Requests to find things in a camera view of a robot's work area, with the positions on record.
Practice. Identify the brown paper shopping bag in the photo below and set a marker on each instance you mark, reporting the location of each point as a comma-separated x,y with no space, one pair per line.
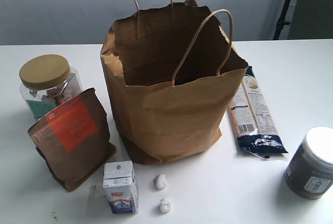
171,73

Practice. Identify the upper white candy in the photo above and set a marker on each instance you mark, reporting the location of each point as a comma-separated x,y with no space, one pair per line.
160,181

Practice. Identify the white candy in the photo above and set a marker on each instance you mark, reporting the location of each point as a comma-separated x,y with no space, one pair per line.
160,181
165,205

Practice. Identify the blue noodle package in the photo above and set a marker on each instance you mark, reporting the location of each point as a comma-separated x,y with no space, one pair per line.
253,125

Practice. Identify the small white milk carton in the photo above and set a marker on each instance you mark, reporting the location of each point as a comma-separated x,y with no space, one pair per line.
120,187

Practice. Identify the brown pouch with orange label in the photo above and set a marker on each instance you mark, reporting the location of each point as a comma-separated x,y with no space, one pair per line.
74,139

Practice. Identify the lower white candy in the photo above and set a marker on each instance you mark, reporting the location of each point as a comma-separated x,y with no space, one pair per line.
165,205

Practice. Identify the clear jar with gold lid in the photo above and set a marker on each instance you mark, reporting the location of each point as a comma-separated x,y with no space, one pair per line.
47,81

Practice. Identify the black light stand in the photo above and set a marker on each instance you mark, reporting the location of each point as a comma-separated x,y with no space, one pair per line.
281,22

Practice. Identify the grey backdrop cloth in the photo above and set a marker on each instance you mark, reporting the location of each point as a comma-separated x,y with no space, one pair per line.
87,21

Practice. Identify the dark jar with white lid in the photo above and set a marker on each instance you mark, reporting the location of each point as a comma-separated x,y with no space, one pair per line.
309,173

